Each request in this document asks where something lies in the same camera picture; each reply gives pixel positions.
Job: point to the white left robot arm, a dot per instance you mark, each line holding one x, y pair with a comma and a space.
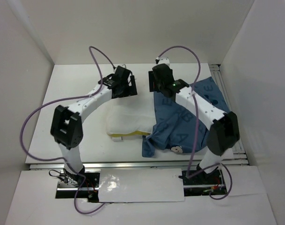
66, 127

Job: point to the white pillow yellow underside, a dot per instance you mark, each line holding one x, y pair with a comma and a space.
130, 120

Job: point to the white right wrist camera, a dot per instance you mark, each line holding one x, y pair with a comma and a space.
162, 60

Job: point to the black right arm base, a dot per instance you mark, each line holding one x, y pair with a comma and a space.
198, 185

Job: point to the white glossy cover sheet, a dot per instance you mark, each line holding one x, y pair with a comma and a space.
140, 185

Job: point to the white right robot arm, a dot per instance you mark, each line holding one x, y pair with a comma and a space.
223, 127

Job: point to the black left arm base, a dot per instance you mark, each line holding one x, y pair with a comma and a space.
67, 187

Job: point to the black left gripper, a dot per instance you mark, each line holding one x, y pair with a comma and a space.
130, 91

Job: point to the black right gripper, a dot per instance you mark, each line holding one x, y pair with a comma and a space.
153, 86

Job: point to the blue printed pillowcase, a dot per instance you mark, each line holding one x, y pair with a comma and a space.
175, 125

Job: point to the aluminium front rail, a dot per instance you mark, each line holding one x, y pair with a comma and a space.
122, 165

